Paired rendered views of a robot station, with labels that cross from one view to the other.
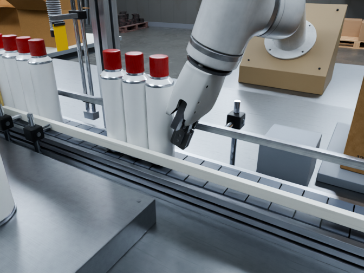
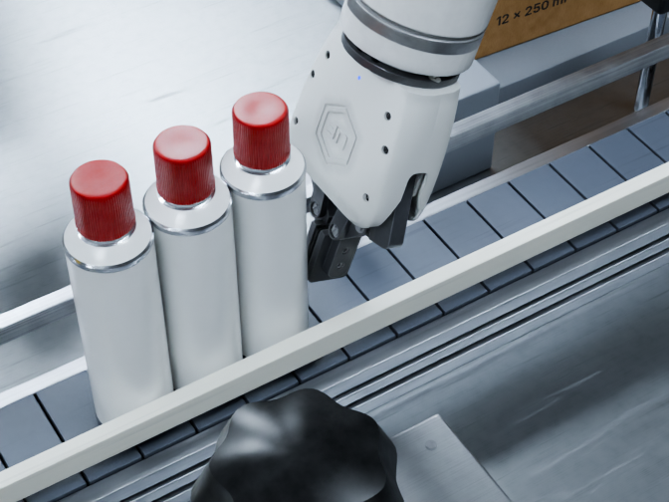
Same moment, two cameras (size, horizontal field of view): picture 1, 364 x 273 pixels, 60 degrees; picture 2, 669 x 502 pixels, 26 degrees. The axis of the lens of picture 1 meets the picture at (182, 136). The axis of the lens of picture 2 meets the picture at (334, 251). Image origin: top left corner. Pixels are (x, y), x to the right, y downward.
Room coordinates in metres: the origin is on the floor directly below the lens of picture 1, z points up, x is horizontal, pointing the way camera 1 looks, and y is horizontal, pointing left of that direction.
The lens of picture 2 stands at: (0.21, 0.58, 1.63)
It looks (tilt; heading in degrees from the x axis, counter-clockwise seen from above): 46 degrees down; 297
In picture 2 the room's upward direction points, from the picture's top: straight up
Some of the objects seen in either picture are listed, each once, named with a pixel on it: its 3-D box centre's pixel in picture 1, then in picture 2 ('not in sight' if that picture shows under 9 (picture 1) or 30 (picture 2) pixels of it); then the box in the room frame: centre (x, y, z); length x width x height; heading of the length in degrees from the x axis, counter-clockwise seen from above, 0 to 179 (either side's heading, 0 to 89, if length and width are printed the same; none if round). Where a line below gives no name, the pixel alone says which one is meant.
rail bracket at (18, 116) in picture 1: (12, 125); not in sight; (0.68, 0.41, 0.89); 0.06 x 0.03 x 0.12; 149
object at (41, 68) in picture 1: (44, 84); not in sight; (0.71, 0.32, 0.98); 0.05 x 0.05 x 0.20
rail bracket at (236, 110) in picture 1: (230, 143); not in sight; (0.55, -0.10, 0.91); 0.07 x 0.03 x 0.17; 149
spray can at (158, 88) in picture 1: (160, 111); (266, 233); (0.54, 0.04, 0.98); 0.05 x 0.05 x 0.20
